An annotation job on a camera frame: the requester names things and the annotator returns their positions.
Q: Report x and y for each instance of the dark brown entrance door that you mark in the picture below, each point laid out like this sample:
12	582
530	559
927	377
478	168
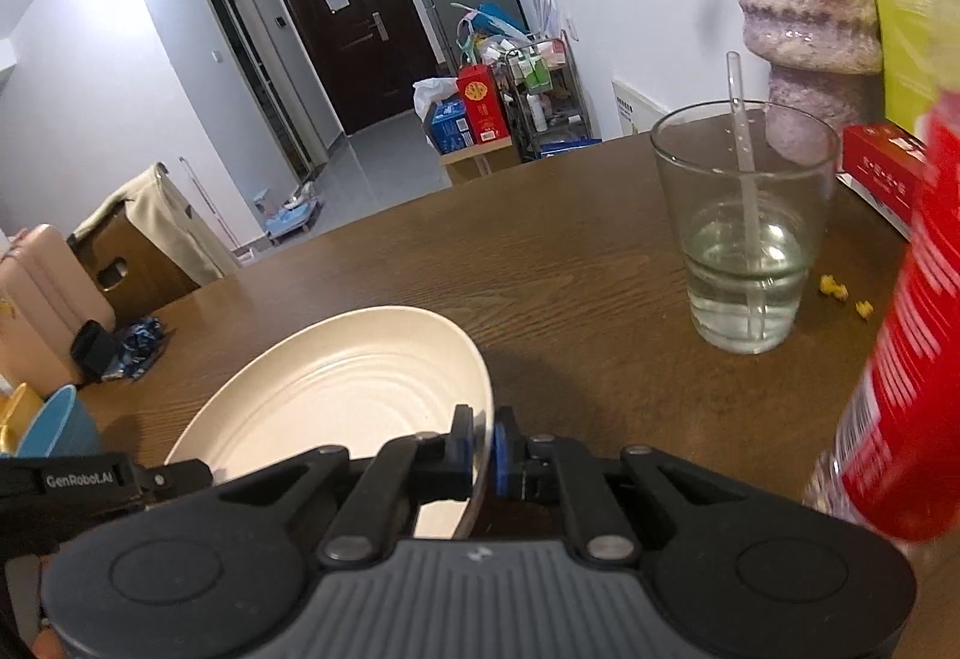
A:
352	36

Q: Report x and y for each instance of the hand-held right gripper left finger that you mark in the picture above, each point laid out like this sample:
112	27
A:
459	460

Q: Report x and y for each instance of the small blue bowl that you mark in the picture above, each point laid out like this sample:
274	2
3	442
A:
64	423

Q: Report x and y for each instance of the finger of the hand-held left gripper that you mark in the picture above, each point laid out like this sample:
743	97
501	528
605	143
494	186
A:
180	475

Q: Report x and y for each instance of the cardboard box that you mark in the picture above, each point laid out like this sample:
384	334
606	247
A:
142	269

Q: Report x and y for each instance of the blue pet feeding stand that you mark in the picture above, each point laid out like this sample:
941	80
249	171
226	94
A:
292	216

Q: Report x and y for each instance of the blue carton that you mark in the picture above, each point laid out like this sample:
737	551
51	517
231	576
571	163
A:
452	126

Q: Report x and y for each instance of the small black object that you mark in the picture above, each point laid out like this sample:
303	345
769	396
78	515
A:
94	351

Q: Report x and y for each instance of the cream plate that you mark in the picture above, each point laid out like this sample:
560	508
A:
337	381

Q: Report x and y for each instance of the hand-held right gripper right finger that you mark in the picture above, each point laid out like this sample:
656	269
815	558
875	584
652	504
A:
504	460

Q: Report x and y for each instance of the blue shopping bag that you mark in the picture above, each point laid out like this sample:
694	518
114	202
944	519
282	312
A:
499	25

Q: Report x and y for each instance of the red label water bottle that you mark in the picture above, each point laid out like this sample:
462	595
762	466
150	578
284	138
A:
915	366

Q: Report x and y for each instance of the tall red gift box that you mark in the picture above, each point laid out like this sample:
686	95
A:
481	104

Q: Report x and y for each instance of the grey interior door frame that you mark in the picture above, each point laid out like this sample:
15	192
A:
262	81

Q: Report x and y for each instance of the metal storage cart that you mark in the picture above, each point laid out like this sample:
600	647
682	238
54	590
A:
551	104

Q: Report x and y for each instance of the pink suitcase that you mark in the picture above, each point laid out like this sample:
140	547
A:
45	299

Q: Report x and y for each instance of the clear drinking glass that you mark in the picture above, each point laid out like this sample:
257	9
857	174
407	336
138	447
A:
742	269

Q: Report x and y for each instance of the mottled pink vase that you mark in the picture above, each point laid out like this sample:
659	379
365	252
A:
802	14

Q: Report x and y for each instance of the flat red box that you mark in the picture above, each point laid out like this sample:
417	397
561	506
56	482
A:
881	171

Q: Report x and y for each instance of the green paper bag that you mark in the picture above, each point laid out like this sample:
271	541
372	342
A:
907	14

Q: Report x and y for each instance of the beige cloth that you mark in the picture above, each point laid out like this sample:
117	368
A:
180	224

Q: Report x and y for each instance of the white wall socket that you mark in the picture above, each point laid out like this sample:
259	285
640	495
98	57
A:
575	29

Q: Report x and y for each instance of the white plastic bag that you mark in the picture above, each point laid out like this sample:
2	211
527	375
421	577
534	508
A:
431	96

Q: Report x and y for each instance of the yellow mug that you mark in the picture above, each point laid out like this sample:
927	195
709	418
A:
19	415

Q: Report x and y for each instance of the clear drinking straw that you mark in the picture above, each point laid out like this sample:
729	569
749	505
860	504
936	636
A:
742	126

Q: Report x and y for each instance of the low wooden shelf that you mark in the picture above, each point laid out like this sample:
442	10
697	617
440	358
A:
480	162

